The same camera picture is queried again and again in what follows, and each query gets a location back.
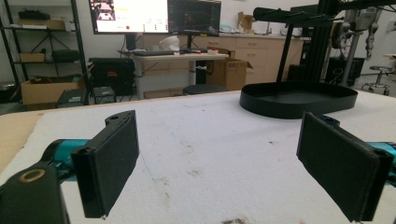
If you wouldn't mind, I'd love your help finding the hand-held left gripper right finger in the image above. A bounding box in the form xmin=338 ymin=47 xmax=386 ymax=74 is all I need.
xmin=296 ymin=111 xmax=395 ymax=223

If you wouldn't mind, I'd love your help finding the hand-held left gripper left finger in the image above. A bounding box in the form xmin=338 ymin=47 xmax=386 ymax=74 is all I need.
xmin=71 ymin=109 xmax=140 ymax=219

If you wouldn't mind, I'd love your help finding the small black case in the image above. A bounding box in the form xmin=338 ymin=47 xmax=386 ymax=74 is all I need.
xmin=92 ymin=86 xmax=117 ymax=105

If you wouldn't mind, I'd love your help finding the black oval tray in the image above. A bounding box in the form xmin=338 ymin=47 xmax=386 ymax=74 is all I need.
xmin=239 ymin=81 xmax=359 ymax=119

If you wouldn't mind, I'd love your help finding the black equipment case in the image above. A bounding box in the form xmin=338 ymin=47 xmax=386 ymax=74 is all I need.
xmin=88 ymin=57 xmax=136 ymax=97

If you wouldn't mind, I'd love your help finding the large cardboard box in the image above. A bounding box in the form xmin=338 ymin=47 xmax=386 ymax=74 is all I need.
xmin=21 ymin=76 xmax=86 ymax=105

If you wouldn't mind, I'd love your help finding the chrome stool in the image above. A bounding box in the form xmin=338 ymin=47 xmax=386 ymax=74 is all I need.
xmin=361 ymin=65 xmax=396 ymax=96

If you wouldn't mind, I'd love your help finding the white foam mat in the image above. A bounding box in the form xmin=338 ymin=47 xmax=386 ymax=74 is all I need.
xmin=0 ymin=90 xmax=396 ymax=224

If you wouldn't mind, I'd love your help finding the light wooden desk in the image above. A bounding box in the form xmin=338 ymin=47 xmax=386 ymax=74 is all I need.
xmin=129 ymin=51 xmax=230 ymax=101

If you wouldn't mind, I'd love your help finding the black round stool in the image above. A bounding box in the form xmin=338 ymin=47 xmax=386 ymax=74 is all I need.
xmin=182 ymin=83 xmax=228 ymax=96

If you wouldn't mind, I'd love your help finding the black keyboard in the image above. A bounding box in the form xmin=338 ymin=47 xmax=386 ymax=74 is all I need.
xmin=132 ymin=49 xmax=185 ymax=57

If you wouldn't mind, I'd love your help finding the small cardboard box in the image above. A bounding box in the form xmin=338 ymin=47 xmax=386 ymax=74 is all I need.
xmin=19 ymin=51 xmax=47 ymax=63

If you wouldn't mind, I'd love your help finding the black metal shelf rack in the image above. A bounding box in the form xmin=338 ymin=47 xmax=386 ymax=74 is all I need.
xmin=0 ymin=0 xmax=90 ymax=105

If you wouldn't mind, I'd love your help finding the white bag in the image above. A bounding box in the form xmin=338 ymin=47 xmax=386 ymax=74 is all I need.
xmin=159 ymin=35 xmax=181 ymax=52

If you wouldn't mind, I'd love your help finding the wooden cabinet row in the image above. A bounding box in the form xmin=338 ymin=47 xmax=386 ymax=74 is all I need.
xmin=136 ymin=32 xmax=304 ymax=85

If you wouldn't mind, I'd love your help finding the black metal stand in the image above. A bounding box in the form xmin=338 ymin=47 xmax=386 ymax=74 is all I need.
xmin=252 ymin=0 xmax=396 ymax=83

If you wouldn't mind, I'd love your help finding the open cardboard box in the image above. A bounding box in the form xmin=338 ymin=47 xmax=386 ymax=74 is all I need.
xmin=205 ymin=47 xmax=254 ymax=91

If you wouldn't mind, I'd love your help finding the lit computer monitor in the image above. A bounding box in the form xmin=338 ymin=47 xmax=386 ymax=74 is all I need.
xmin=88 ymin=0 xmax=170 ymax=35

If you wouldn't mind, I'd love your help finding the dark computer monitor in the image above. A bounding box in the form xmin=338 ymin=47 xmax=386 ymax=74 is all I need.
xmin=167 ymin=0 xmax=222 ymax=36

